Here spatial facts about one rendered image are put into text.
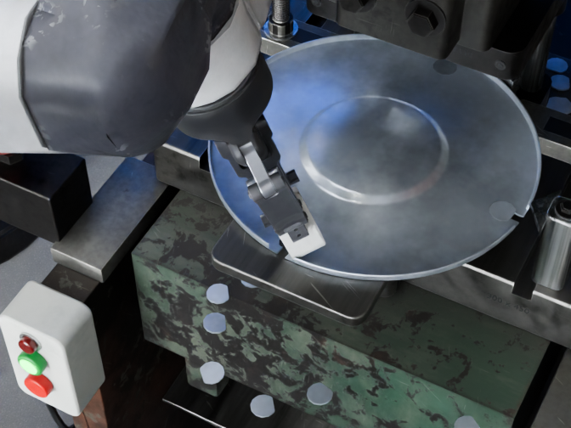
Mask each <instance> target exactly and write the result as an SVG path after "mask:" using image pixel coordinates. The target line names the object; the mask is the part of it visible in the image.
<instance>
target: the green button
mask: <svg viewBox="0 0 571 428"><path fill-rule="evenodd" d="M17 360H18V363H19V365H20V360H26V361H27V362H29V363H31V364H32V365H33V366H34V367H35V368H36V370H37V373H36V374H32V375H41V374H42V372H43V371H44V370H45V369H46V368H47V366H48V364H47V361H46V360H45V358H44V357H43V356H42V355H41V354H40V353H38V352H34V353H33V354H28V353H26V352H24V351H22V352H21V353H20V355H19V356H18V357H17ZM20 366H21V365H20Z"/></svg>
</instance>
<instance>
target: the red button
mask: <svg viewBox="0 0 571 428"><path fill-rule="evenodd" d="M24 383H25V386H26V388H27V389H28V390H29V391H30V392H31V393H33V394H34V395H36V396H38V397H42V398H45V397H47V396H48V395H49V394H50V392H51V391H52V390H53V388H54V387H53V384H52V382H51V381H50V380H49V379H48V378H47V377H46V376H45V375H43V374H40V375H33V374H28V375H27V376H26V378H25V380H24Z"/></svg>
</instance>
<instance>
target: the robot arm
mask: <svg viewBox="0 0 571 428"><path fill-rule="evenodd" d="M271 3H272V0H0V153H46V154H75V155H102V156H120V157H135V156H139V155H144V154H147V153H150V152H153V151H155V150H156V149H158V148H159V147H161V146H162V145H163V144H164V143H165V142H166V141H167V140H168V139H169V138H170V136H171V135H172V133H173V132H174V130H175V129H176V127H177V128H178V129H179V130H180V131H181V132H183V133H184V134H186V135H188V136H190V137H192V138H197V139H201V140H213V142H214V143H215V145H216V147H217V149H218V151H219V153H220V155H221V156H222V157H223V158H224V159H226V160H228V161H229V163H230V165H231V166H232V167H233V168H234V170H235V172H236V174H237V176H238V177H246V178H247V179H248V180H247V181H246V185H247V189H248V190H247V191H248V192H247V193H248V195H249V197H250V199H253V201H254V202H255V203H257V204H258V206H259V207H260V209H261V210H262V212H263V214H262V215H260V217H261V219H262V222H263V225H264V227H265V228H267V227H269V226H271V225H272V226H273V229H274V231H275V233H277V234H278V235H279V237H280V239H281V241H282V242H283V244H284V246H285V247H286V249H287V250H288V252H289V254H290V255H291V258H292V259H293V260H294V258H295V257H297V258H300V257H302V256H305V255H307V254H308V253H310V252H312V251H315V250H317V249H319V248H320V247H322V246H324V245H325V244H326V242H325V240H324V238H323V235H322V233H321V232H320V230H319V228H318V226H317V224H316V222H315V220H314V218H313V217H312V215H311V213H310V211H309V209H308V208H307V206H306V204H305V202H304V200H303V198H302V196H301V195H300V193H299V191H298V189H297V187H295V186H294V187H291V185H292V184H294V183H297V182H299V181H300V180H299V178H298V176H297V174H296V172H295V170H294V169H292V170H290V171H288V172H284V170H283V168H282V166H281V164H280V152H279V151H278V149H277V147H276V145H275V143H274V140H273V139H272V136H273V133H272V131H271V129H270V127H269V124H268V122H267V120H266V118H265V116H264V115H263V112H264V111H265V109H266V108H267V106H268V104H269V100H270V99H271V95H272V92H273V78H272V74H271V71H270V69H269V67H268V65H267V63H266V61H265V59H264V57H263V55H262V53H261V51H260V47H261V44H262V36H261V31H260V29H261V28H262V27H263V26H264V25H265V22H266V19H267V16H268V13H269V9H270V6H271Z"/></svg>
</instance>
